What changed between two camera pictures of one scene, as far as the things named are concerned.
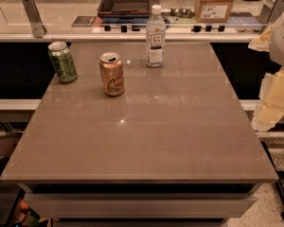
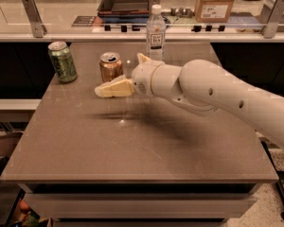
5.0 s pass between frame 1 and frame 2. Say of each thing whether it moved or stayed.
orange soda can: stayed
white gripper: moved
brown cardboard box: stayed
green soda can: stayed
